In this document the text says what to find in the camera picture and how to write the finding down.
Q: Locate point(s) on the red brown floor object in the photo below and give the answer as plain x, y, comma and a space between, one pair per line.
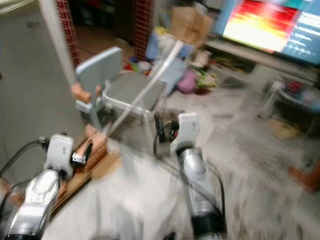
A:
305, 179

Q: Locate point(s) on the red brick pillar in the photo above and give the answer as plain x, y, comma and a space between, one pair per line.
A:
142, 25
67, 20

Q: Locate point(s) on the white metal rack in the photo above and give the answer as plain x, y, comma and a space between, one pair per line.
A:
287, 97

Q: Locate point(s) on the grey television stand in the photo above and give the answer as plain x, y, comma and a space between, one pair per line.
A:
265, 60

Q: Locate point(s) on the light blue grey chair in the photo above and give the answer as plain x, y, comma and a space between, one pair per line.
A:
130, 92

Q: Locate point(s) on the thin white pole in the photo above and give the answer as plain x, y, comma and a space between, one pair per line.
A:
150, 82

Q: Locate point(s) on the wide white strip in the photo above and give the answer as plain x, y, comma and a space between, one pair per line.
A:
58, 35

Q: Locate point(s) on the large television screen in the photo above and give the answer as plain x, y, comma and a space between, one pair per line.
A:
260, 25

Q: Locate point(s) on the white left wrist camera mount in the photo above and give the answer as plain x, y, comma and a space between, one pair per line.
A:
60, 150

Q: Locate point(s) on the purple bag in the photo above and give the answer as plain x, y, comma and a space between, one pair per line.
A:
186, 82

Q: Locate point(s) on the brown cardboard box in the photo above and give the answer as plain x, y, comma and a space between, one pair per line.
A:
190, 25

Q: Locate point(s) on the small orange object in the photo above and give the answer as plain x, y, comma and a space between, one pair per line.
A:
80, 92

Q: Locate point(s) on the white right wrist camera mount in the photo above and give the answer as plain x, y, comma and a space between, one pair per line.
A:
187, 130

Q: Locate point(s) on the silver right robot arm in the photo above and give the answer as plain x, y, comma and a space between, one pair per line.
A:
195, 175

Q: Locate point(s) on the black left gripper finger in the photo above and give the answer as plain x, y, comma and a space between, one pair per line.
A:
88, 151

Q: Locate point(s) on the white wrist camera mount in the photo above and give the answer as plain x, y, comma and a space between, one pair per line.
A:
187, 130
60, 150

